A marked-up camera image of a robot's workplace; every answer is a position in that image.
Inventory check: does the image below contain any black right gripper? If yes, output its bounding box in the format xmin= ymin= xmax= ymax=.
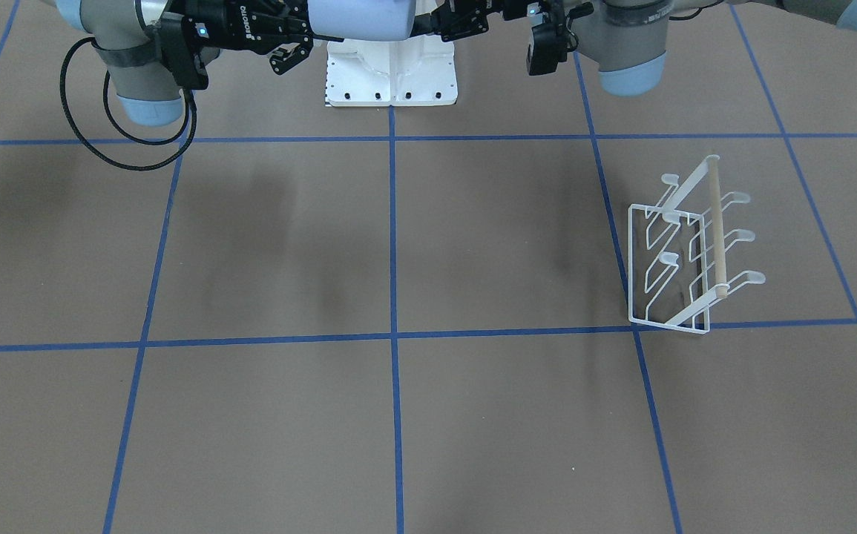
xmin=176 ymin=1 xmax=344 ymax=76

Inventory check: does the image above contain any white wire cup holder rack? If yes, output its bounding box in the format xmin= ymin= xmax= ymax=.
xmin=627 ymin=154 xmax=766 ymax=334

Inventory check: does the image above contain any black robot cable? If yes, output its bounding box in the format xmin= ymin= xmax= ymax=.
xmin=59 ymin=36 xmax=199 ymax=172

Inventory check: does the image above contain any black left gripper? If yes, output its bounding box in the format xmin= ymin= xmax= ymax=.
xmin=412 ymin=1 xmax=548 ymax=42

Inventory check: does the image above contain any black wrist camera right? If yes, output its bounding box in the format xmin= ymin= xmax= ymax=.
xmin=152 ymin=11 xmax=210 ymax=90

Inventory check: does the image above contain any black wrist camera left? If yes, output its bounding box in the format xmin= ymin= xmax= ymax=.
xmin=526 ymin=1 xmax=594 ymax=76

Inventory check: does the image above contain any light blue plastic cup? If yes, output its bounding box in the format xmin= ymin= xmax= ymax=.
xmin=307 ymin=1 xmax=417 ymax=42

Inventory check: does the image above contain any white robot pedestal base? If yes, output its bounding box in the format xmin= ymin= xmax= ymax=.
xmin=324 ymin=35 xmax=459 ymax=108

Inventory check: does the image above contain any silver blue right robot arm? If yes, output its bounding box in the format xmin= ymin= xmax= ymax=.
xmin=51 ymin=1 xmax=322 ymax=128

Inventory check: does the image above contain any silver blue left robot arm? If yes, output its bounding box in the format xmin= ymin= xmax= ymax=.
xmin=411 ymin=1 xmax=715 ymax=97

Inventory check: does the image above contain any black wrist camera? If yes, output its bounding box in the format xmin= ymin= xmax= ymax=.
xmin=526 ymin=1 xmax=594 ymax=76
xmin=152 ymin=11 xmax=210 ymax=90

